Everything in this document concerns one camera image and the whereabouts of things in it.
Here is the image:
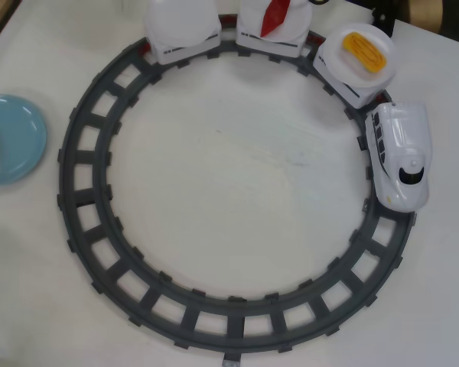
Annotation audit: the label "blue round dish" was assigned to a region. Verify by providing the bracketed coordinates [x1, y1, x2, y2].
[0, 93, 49, 187]

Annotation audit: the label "white Shinkansen toy locomotive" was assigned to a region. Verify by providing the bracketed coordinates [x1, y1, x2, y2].
[364, 101, 433, 213]

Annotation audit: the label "yellow egg nigiri sushi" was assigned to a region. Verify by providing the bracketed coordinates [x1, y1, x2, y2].
[340, 32, 387, 74]

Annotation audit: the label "white toy train car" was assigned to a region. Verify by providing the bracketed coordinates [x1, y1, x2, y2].
[235, 22, 309, 58]
[312, 41, 387, 110]
[148, 28, 221, 65]

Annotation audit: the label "red tuna nigiri sushi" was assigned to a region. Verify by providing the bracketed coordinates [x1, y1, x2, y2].
[262, 0, 292, 38]

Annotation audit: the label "grey circular toy track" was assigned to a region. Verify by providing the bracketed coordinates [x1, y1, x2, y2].
[56, 14, 418, 362]

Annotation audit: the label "black clamp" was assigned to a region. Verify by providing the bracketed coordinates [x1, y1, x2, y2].
[370, 5, 397, 39]

